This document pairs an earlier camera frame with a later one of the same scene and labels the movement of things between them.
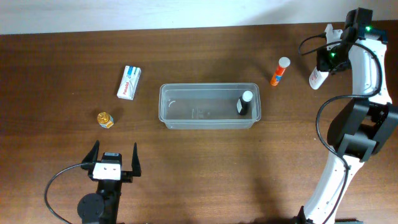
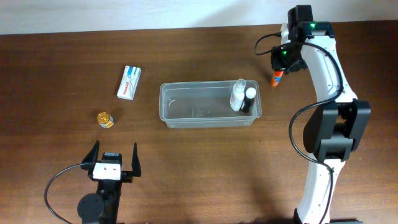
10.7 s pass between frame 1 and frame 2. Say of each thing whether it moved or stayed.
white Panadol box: stayed
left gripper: stayed
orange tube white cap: stayed
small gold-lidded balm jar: stayed
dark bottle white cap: moved
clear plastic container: stayed
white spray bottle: moved
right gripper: moved
